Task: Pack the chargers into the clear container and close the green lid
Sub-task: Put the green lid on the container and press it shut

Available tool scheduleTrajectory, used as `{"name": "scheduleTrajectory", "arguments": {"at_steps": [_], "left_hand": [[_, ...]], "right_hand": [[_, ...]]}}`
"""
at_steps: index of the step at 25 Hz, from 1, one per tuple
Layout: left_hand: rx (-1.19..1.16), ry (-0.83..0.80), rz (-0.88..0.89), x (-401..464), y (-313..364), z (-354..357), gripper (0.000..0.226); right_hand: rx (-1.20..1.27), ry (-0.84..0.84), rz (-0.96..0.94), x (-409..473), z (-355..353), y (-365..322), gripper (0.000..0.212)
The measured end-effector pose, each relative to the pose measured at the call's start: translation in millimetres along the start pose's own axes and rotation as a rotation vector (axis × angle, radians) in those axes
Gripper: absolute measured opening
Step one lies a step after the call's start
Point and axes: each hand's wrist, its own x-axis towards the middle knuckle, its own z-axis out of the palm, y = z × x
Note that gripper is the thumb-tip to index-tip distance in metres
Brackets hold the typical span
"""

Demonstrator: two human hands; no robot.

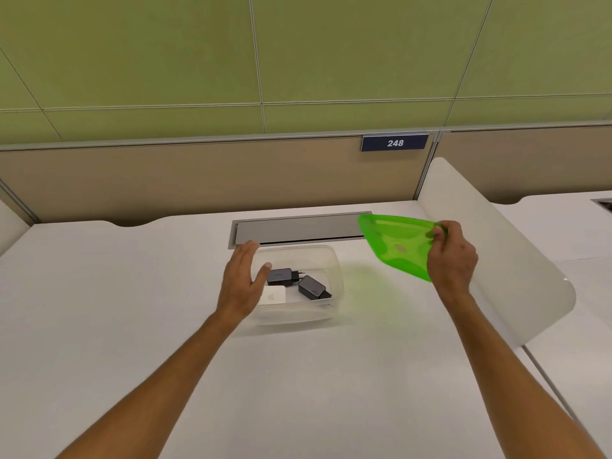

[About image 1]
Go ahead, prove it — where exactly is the person's right hand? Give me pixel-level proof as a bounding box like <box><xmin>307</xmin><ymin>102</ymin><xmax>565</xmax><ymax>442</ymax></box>
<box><xmin>425</xmin><ymin>221</ymin><xmax>479</xmax><ymax>306</ymax></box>

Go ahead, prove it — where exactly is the person's left hand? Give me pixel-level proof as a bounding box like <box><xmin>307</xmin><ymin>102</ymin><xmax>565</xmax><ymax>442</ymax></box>
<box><xmin>217</xmin><ymin>240</ymin><xmax>272</xmax><ymax>324</ymax></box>

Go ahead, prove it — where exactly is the green plastic lid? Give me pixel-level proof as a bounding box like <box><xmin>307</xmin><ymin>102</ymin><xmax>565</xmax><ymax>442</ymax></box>
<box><xmin>358</xmin><ymin>214</ymin><xmax>449</xmax><ymax>283</ymax></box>

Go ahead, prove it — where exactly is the clear plastic container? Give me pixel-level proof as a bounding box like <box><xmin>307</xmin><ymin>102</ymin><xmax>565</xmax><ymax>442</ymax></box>
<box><xmin>243</xmin><ymin>244</ymin><xmax>346</xmax><ymax>336</ymax></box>

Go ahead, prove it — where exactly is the person's right forearm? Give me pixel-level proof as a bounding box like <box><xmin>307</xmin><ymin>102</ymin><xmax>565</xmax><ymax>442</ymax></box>
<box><xmin>441</xmin><ymin>288</ymin><xmax>609</xmax><ymax>459</ymax></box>

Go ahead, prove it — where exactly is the person's left forearm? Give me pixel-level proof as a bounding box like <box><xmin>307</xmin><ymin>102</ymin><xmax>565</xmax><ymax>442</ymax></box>
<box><xmin>55</xmin><ymin>310</ymin><xmax>241</xmax><ymax>459</ymax></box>

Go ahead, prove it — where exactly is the black charger with plug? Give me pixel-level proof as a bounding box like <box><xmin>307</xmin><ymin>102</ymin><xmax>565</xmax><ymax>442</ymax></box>
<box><xmin>267</xmin><ymin>268</ymin><xmax>305</xmax><ymax>286</ymax></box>

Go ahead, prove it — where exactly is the white charger block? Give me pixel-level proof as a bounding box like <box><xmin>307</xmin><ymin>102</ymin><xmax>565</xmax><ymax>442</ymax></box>
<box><xmin>260</xmin><ymin>286</ymin><xmax>288</xmax><ymax>307</ymax></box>

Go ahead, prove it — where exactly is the black charger block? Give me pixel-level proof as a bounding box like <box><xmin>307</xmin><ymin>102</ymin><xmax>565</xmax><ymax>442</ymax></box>
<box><xmin>298</xmin><ymin>275</ymin><xmax>332</xmax><ymax>302</ymax></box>

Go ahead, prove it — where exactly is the white desk divider panel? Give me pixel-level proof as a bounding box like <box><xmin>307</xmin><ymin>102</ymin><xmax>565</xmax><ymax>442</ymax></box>
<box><xmin>418</xmin><ymin>157</ymin><xmax>577</xmax><ymax>349</ymax></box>
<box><xmin>0</xmin><ymin>198</ymin><xmax>32</xmax><ymax>257</ymax></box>

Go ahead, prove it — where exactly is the blue number sign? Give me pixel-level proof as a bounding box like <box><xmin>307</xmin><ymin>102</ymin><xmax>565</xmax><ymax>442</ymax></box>
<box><xmin>361</xmin><ymin>134</ymin><xmax>429</xmax><ymax>153</ymax></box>

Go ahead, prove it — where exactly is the beige desk partition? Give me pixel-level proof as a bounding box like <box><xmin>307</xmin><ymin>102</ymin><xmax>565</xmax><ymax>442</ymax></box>
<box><xmin>0</xmin><ymin>126</ymin><xmax>612</xmax><ymax>228</ymax></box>

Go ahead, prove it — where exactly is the grey metal cable tray cover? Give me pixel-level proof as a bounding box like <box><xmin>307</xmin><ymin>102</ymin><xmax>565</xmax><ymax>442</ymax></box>
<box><xmin>228</xmin><ymin>212</ymin><xmax>367</xmax><ymax>249</ymax></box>

